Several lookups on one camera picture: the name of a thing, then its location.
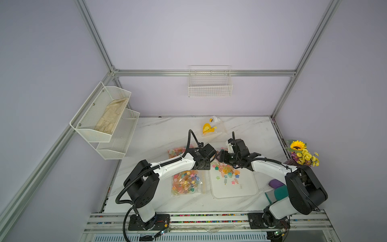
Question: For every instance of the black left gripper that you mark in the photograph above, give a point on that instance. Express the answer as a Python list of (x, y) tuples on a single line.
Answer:
[(207, 167)]

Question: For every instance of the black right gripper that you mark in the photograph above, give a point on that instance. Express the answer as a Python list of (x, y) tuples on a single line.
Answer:
[(223, 157)]

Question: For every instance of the clear ziploc bag of candies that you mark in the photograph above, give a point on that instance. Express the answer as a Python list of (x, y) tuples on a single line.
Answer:
[(214, 126)]

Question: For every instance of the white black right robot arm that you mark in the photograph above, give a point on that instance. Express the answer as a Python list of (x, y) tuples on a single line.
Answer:
[(304, 192)]

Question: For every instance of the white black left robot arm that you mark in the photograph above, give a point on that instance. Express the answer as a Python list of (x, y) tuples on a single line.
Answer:
[(142, 183)]

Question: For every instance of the pile of candies on tray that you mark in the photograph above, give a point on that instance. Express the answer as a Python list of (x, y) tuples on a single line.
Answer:
[(222, 172)]

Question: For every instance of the white plastic tray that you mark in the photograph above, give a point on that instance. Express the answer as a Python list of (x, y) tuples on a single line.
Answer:
[(247, 186)]

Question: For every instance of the purple object beside vase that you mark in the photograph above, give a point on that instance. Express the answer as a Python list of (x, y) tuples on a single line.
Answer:
[(275, 184)]

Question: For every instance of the dark glass vase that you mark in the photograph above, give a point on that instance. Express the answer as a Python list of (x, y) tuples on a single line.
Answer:
[(291, 162)]

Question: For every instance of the green rubber glove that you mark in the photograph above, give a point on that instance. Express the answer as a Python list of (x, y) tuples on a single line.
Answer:
[(277, 194)]

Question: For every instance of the sunflower and yellow flower bouquet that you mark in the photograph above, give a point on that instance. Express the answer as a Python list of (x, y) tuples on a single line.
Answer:
[(300, 154)]

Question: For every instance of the beige cloth in shelf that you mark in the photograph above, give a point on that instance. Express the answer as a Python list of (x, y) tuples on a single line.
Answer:
[(111, 116)]

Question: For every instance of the white two-tier mesh shelf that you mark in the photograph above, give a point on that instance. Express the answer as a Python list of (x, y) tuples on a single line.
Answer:
[(109, 147)]

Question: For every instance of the white wire wall basket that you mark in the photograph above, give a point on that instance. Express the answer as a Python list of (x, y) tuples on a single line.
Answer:
[(209, 81)]

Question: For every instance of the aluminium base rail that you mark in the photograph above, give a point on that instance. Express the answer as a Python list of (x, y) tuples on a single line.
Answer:
[(212, 227)]

